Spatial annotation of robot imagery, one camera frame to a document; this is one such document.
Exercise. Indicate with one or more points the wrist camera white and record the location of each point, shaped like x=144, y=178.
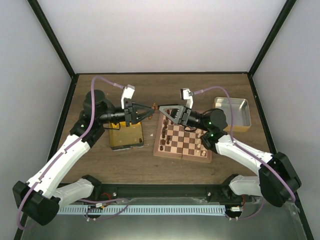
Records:
x=127, y=94
x=187, y=95

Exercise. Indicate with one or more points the dark chess piece on board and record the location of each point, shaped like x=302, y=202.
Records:
x=168, y=141

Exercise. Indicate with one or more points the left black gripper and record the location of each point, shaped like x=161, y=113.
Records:
x=131, y=113

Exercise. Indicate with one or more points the silver tin yellow rim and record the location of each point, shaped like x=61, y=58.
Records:
x=240, y=110

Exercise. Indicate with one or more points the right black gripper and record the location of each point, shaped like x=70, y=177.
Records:
x=182, y=115

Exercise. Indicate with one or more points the black aluminium frame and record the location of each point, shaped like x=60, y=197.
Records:
x=74, y=77

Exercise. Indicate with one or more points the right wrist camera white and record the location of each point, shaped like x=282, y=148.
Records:
x=187, y=95

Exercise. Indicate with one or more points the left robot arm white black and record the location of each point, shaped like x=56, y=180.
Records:
x=40, y=197

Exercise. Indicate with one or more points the row of white chess pieces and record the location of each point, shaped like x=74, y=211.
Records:
x=200, y=150

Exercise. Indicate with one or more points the light blue cable duct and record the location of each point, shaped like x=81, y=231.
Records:
x=148, y=210

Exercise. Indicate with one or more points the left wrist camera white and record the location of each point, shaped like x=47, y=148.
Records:
x=127, y=94

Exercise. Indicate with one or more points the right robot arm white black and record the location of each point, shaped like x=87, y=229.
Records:
x=275, y=178

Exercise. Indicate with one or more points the wooden chess board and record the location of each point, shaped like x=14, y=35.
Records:
x=182, y=144

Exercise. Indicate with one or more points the gold tin with dark pieces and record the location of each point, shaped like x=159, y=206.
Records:
x=122, y=137

